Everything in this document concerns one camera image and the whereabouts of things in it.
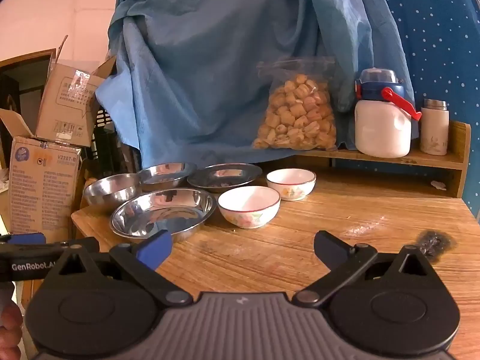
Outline person's left hand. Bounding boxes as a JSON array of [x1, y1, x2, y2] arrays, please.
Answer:
[[0, 300, 24, 360]]

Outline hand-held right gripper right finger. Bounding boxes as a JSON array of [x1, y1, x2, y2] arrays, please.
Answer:
[[292, 230, 447, 306]]

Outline clear bag of puffed snacks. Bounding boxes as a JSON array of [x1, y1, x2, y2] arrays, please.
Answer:
[[252, 57, 338, 151]]

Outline wide-rim steel plate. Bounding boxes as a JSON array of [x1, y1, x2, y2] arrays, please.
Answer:
[[187, 163, 262, 193]]

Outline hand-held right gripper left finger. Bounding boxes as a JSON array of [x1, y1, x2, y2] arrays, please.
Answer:
[[42, 229, 194, 306]]

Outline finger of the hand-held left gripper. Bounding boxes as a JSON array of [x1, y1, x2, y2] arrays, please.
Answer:
[[45, 238, 100, 256], [0, 232, 47, 247]]

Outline floral ceramic bowl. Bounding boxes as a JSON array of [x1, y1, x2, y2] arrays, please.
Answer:
[[217, 186, 281, 229], [266, 169, 317, 201]]

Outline white thermos flask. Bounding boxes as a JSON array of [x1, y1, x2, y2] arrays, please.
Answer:
[[419, 98, 450, 156]]

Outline large deep steel plate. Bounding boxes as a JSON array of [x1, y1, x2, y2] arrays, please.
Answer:
[[110, 188, 217, 243]]

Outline deep steel bowl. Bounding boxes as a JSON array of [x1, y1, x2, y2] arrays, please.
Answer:
[[83, 174, 142, 216]]

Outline black plastic crate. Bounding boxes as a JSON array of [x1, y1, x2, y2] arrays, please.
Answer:
[[92, 107, 141, 181]]

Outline printed cardboard box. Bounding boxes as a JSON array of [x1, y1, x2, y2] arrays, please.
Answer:
[[0, 109, 82, 233]]

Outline wooden desktop shelf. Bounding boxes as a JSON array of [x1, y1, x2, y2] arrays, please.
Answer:
[[292, 120, 472, 199]]

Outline white water bottle blue lid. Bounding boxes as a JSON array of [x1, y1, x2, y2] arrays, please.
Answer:
[[354, 67, 422, 158]]

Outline plain blue cloth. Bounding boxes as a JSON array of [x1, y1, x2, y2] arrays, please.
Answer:
[[95, 0, 415, 160]]

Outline blue white-dotted cloth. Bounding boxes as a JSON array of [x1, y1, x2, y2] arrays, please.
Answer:
[[369, 0, 480, 229]]

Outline open plain cardboard box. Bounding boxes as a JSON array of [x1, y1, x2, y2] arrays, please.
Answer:
[[35, 35, 117, 148]]

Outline brown wooden door frame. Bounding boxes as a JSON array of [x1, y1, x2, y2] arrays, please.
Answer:
[[0, 49, 57, 166]]

